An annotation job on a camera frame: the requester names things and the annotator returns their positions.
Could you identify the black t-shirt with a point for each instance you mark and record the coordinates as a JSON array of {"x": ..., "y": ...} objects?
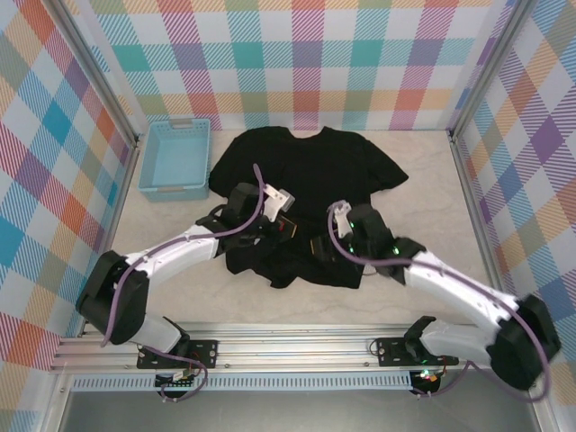
[{"x": 315, "y": 180}]

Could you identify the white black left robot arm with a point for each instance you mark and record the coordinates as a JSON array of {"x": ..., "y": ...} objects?
[{"x": 171, "y": 254}]

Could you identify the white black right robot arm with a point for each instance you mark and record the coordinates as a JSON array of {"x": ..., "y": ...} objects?
[{"x": 450, "y": 283}]

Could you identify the light blue plastic basket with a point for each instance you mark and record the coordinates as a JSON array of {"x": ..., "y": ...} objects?
[{"x": 175, "y": 157}]

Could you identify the black controller board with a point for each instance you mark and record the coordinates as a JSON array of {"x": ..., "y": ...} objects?
[
  {"x": 427, "y": 378},
  {"x": 180, "y": 384}
]

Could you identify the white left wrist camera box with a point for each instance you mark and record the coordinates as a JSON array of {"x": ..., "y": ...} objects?
[{"x": 279, "y": 200}]

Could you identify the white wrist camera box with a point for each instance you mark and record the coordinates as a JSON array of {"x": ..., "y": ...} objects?
[
  {"x": 343, "y": 220},
  {"x": 279, "y": 200}
]

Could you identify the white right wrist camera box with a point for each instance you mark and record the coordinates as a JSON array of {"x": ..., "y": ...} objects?
[{"x": 343, "y": 220}]

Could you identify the aluminium frame bar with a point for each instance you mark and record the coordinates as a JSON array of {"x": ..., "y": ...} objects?
[
  {"x": 546, "y": 414},
  {"x": 471, "y": 202},
  {"x": 119, "y": 202},
  {"x": 490, "y": 67},
  {"x": 56, "y": 405},
  {"x": 101, "y": 67}
]

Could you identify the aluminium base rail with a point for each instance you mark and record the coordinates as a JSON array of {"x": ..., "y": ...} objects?
[{"x": 292, "y": 346}]

